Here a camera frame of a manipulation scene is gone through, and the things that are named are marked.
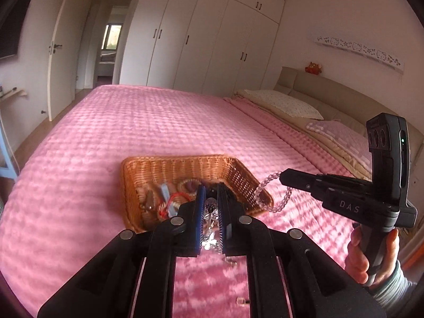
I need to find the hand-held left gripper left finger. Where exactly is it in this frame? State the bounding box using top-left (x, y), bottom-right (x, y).
top-left (38, 185), bottom-right (207, 318)

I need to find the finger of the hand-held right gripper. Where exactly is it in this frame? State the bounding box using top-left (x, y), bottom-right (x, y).
top-left (281, 169), bottom-right (370, 186)
top-left (281, 179), bottom-right (332, 202)

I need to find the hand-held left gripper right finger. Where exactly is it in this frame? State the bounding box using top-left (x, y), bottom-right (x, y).
top-left (217, 183), bottom-right (386, 318)

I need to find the silver chain bracelet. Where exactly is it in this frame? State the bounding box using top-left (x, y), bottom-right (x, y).
top-left (199, 197), bottom-right (236, 268)

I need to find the red string bracelet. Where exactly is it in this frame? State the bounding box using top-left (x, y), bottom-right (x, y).
top-left (157, 192), bottom-right (193, 218)

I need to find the purple spiral hair tie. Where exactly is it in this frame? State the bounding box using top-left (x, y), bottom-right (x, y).
top-left (179, 179), bottom-right (205, 195)

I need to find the clear crystal bead bracelet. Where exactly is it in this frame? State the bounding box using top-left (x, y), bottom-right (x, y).
top-left (253, 170), bottom-right (294, 213)

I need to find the light blue hair clip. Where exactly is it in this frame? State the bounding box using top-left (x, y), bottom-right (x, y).
top-left (159, 182), bottom-right (178, 217)

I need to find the brown wicker basket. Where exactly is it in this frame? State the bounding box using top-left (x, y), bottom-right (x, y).
top-left (121, 154), bottom-right (275, 233)

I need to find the person's right forearm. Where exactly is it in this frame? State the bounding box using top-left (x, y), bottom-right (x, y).
top-left (367, 260), bottom-right (418, 312)

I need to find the person's right hand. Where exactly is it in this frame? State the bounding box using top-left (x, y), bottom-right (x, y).
top-left (344, 226), bottom-right (401, 289)

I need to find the beige quilt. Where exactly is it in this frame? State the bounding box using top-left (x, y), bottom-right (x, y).
top-left (223, 94), bottom-right (372, 180)

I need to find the pink checked pillow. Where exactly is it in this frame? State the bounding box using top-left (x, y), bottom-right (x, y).
top-left (306, 120), bottom-right (374, 165)

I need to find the white floral pillow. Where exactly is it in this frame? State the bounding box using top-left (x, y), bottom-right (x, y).
top-left (243, 89), bottom-right (324, 120)

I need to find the beige padded headboard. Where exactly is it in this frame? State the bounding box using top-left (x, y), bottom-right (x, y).
top-left (273, 66), bottom-right (418, 173)

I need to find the pink plush blanket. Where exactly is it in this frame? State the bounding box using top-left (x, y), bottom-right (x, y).
top-left (0, 84), bottom-right (409, 318)

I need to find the white wardrobe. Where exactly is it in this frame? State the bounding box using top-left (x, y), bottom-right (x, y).
top-left (119, 0), bottom-right (286, 102)

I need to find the blue and white desk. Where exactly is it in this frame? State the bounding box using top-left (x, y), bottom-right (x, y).
top-left (0, 119), bottom-right (18, 180)

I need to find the white room door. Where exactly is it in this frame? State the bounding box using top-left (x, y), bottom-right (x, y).
top-left (48, 0), bottom-right (97, 122)

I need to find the white cut-out wall shelf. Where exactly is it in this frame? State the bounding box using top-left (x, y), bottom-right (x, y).
top-left (316, 35), bottom-right (405, 72)

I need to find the small wooden wall shelf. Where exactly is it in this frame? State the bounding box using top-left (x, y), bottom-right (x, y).
top-left (0, 86), bottom-right (29, 100)

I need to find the black wall television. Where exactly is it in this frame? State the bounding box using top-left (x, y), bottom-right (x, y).
top-left (0, 0), bottom-right (32, 60)

